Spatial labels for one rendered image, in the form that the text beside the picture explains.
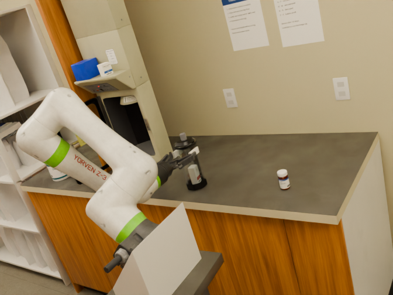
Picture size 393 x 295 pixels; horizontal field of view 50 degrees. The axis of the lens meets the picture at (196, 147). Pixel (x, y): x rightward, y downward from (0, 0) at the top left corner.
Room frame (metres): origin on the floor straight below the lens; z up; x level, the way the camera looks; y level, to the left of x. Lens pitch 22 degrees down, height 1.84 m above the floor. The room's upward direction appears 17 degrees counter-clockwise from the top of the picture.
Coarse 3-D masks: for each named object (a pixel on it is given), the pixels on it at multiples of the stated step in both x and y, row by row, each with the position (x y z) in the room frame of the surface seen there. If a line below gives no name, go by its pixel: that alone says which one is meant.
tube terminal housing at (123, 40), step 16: (112, 32) 2.16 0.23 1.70; (128, 32) 2.20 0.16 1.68; (80, 48) 2.34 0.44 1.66; (96, 48) 2.26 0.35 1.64; (112, 48) 2.19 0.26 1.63; (128, 48) 2.17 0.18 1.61; (128, 64) 2.14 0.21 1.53; (144, 80) 2.20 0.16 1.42; (112, 96) 2.27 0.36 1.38; (144, 96) 2.17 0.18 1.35; (144, 112) 2.15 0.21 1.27; (112, 128) 2.33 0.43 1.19; (160, 128) 2.20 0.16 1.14; (160, 144) 2.17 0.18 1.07
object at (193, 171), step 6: (174, 144) 1.82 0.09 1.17; (180, 150) 1.77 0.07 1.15; (186, 150) 1.76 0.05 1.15; (180, 156) 1.78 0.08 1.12; (198, 156) 1.79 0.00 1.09; (192, 162) 1.76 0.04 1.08; (198, 162) 1.78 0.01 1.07; (186, 168) 1.77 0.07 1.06; (192, 168) 1.76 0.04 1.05; (198, 168) 1.77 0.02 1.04; (186, 174) 1.77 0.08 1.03; (192, 174) 1.76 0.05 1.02; (198, 174) 1.76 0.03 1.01; (186, 180) 1.78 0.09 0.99; (192, 180) 1.76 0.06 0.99; (198, 180) 1.76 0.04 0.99
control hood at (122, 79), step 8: (120, 72) 2.12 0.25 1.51; (128, 72) 2.13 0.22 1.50; (88, 80) 2.18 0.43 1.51; (96, 80) 2.14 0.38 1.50; (104, 80) 2.11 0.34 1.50; (112, 80) 2.09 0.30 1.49; (120, 80) 2.07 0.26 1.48; (128, 80) 2.11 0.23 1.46; (120, 88) 2.16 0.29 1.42; (128, 88) 2.13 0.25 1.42
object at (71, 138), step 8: (96, 112) 2.30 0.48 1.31; (64, 128) 2.16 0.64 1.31; (64, 136) 2.14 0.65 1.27; (72, 136) 2.17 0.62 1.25; (72, 144) 2.16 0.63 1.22; (80, 144) 2.19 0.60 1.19; (80, 152) 2.18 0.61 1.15; (88, 152) 2.21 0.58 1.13; (96, 160) 2.23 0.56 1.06; (104, 160) 2.26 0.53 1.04
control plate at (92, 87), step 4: (96, 84) 2.18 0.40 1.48; (100, 84) 2.17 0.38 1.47; (104, 84) 2.16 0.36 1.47; (108, 84) 2.15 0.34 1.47; (88, 88) 2.26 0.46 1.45; (92, 88) 2.25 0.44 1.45; (96, 88) 2.24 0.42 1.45; (100, 88) 2.22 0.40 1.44; (104, 88) 2.21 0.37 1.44; (112, 88) 2.18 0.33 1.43; (116, 88) 2.17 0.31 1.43
